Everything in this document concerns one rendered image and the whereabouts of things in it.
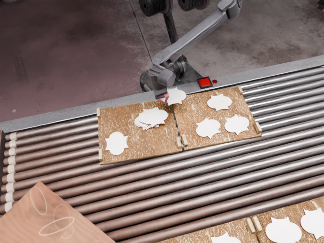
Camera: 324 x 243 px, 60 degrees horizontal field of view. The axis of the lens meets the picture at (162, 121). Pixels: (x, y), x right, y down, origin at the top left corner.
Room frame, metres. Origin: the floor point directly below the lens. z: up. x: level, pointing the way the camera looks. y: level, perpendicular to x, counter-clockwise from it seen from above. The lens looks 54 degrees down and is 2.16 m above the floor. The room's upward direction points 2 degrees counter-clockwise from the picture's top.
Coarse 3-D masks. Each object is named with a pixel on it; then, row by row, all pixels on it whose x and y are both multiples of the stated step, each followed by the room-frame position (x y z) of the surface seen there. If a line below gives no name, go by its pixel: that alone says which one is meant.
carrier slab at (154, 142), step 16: (112, 112) 0.98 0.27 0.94; (128, 112) 0.97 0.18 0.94; (112, 128) 0.87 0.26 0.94; (128, 128) 0.87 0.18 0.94; (160, 128) 0.86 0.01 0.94; (128, 144) 0.77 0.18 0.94; (144, 144) 0.76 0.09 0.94; (160, 144) 0.76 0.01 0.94; (176, 144) 0.76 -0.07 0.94; (112, 160) 0.68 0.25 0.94; (128, 160) 0.68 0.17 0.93
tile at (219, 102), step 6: (210, 96) 1.06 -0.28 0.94; (216, 96) 1.06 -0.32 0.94; (222, 96) 1.05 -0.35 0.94; (210, 102) 1.01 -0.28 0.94; (216, 102) 1.01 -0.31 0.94; (222, 102) 1.01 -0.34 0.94; (228, 102) 1.01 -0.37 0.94; (216, 108) 0.97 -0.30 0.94; (222, 108) 0.97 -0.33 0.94; (228, 108) 0.96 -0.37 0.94
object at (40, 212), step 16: (32, 192) 0.48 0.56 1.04; (48, 192) 0.48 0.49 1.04; (16, 208) 0.42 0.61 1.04; (32, 208) 0.42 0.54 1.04; (48, 208) 0.41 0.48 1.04; (64, 208) 0.41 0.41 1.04; (0, 224) 0.36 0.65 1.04; (16, 224) 0.35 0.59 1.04; (32, 224) 0.35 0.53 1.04; (48, 224) 0.35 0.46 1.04; (64, 224) 0.35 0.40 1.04; (80, 224) 0.34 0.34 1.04; (0, 240) 0.30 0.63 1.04; (16, 240) 0.29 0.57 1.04; (32, 240) 0.29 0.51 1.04; (48, 240) 0.29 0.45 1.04; (64, 240) 0.29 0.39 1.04; (80, 240) 0.28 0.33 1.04; (96, 240) 0.28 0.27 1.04; (112, 240) 0.28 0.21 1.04
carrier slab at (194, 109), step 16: (192, 96) 1.07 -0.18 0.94; (208, 96) 1.07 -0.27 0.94; (240, 96) 1.05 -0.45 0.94; (176, 112) 0.96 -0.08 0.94; (192, 112) 0.96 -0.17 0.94; (208, 112) 0.95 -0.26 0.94; (224, 112) 0.95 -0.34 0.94; (240, 112) 0.94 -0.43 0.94; (192, 128) 0.85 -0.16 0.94; (224, 128) 0.84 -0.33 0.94; (192, 144) 0.75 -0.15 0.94; (208, 144) 0.75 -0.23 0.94
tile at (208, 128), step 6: (204, 120) 0.89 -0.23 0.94; (210, 120) 0.89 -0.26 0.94; (198, 126) 0.85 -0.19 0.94; (204, 126) 0.85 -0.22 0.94; (210, 126) 0.85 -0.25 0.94; (216, 126) 0.85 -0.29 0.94; (198, 132) 0.82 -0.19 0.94; (204, 132) 0.82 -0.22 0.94; (210, 132) 0.81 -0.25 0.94; (216, 132) 0.81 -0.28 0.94; (210, 138) 0.78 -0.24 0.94
